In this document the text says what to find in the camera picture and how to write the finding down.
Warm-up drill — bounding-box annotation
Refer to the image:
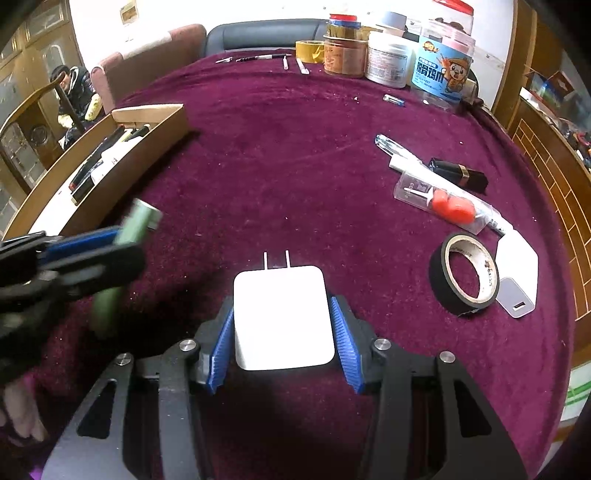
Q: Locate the stack of coloured tape rolls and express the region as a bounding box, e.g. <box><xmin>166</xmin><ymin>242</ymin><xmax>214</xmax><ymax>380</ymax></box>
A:
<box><xmin>328</xmin><ymin>13</ymin><xmax>364</xmax><ymax>38</ymax></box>

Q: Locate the clear box with red item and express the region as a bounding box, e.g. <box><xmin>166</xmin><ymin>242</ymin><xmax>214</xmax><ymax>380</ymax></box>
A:
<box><xmin>393</xmin><ymin>169</ymin><xmax>500</xmax><ymax>234</ymax></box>

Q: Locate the wooden counter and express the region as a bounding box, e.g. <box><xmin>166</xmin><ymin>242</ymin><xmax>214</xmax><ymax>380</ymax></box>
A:
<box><xmin>507</xmin><ymin>69</ymin><xmax>591</xmax><ymax>301</ymax></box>

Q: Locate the black pen with silver tip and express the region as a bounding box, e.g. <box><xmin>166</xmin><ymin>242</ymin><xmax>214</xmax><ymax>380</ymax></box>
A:
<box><xmin>235</xmin><ymin>52</ymin><xmax>294</xmax><ymax>64</ymax></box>

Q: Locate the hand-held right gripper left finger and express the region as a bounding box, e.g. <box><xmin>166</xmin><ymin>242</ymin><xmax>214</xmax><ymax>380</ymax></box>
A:
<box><xmin>37</xmin><ymin>295</ymin><xmax>236</xmax><ymax>480</ymax></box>

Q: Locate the brown upholstered chair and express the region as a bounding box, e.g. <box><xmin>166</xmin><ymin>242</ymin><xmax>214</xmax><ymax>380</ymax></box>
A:
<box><xmin>89</xmin><ymin>23</ymin><xmax>208</xmax><ymax>114</ymax></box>

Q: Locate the wooden cabinet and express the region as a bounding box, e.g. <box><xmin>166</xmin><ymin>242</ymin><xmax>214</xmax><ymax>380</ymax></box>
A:
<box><xmin>0</xmin><ymin>0</ymin><xmax>85</xmax><ymax>220</ymax></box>

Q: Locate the clear blue pen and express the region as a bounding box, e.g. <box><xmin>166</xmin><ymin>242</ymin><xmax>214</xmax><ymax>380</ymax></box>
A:
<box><xmin>374</xmin><ymin>133</ymin><xmax>424</xmax><ymax>162</ymax></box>

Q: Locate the black electrical tape roll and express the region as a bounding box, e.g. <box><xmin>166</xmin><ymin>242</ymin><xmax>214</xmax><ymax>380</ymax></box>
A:
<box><xmin>428</xmin><ymin>233</ymin><xmax>501</xmax><ymax>319</ymax></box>

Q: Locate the wooden chair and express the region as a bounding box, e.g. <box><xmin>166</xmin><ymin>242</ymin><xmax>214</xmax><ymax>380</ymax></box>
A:
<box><xmin>0</xmin><ymin>73</ymin><xmax>86</xmax><ymax>178</ymax></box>

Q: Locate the white plastic jar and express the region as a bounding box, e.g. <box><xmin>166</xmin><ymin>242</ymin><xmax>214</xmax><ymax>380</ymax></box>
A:
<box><xmin>364</xmin><ymin>31</ymin><xmax>414</xmax><ymax>88</ymax></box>

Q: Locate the white marker pen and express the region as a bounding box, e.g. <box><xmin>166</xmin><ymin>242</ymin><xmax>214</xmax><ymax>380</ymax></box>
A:
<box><xmin>387</xmin><ymin>154</ymin><xmax>509</xmax><ymax>239</ymax></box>

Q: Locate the person's left hand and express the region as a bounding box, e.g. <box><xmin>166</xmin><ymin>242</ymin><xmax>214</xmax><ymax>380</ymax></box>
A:
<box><xmin>0</xmin><ymin>378</ymin><xmax>50</xmax><ymax>444</ymax></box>

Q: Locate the large white charger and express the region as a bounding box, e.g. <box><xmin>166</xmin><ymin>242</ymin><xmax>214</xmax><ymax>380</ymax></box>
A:
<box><xmin>494</xmin><ymin>229</ymin><xmax>540</xmax><ymax>319</ymax></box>

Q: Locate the orange label jar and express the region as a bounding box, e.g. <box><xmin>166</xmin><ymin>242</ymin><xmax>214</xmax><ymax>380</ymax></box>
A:
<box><xmin>322</xmin><ymin>34</ymin><xmax>368</xmax><ymax>79</ymax></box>

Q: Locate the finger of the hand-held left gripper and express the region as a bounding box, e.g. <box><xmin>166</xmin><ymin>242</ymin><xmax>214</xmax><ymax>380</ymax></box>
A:
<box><xmin>0</xmin><ymin>244</ymin><xmax>149</xmax><ymax>308</ymax></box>
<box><xmin>0</xmin><ymin>225</ymin><xmax>129</xmax><ymax>271</ymax></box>

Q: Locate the green pen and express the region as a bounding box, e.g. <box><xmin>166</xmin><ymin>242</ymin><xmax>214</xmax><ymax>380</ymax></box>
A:
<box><xmin>89</xmin><ymin>198</ymin><xmax>164</xmax><ymax>340</ymax></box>

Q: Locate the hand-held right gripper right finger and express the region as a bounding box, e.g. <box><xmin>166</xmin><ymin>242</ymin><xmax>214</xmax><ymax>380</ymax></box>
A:
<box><xmin>329</xmin><ymin>294</ymin><xmax>530</xmax><ymax>480</ymax></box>

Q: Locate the grey lid container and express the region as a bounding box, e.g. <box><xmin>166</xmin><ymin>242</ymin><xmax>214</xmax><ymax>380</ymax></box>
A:
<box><xmin>375</xmin><ymin>11</ymin><xmax>408</xmax><ymax>34</ymax></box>

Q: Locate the yellow tape roll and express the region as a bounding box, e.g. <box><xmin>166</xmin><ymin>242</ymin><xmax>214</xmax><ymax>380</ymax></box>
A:
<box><xmin>295</xmin><ymin>40</ymin><xmax>325</xmax><ymax>64</ymax></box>

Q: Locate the black lipstick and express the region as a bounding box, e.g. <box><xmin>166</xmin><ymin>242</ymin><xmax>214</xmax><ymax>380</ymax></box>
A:
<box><xmin>428</xmin><ymin>156</ymin><xmax>489</xmax><ymax>194</ymax></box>

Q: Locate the black leather chair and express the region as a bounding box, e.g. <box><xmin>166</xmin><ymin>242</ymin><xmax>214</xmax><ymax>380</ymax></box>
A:
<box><xmin>205</xmin><ymin>18</ymin><xmax>331</xmax><ymax>59</ymax></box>

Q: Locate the blue label plastic jar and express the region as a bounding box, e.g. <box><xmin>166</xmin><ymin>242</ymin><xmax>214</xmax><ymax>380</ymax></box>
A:
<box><xmin>410</xmin><ymin>18</ymin><xmax>476</xmax><ymax>112</ymax></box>

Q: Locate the cardboard box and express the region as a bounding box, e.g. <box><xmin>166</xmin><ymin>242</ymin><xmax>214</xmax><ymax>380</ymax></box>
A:
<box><xmin>0</xmin><ymin>103</ymin><xmax>191</xmax><ymax>241</ymax></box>

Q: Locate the small white charger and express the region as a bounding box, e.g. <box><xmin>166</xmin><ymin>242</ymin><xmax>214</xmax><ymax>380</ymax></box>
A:
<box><xmin>233</xmin><ymin>250</ymin><xmax>337</xmax><ymax>372</ymax></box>

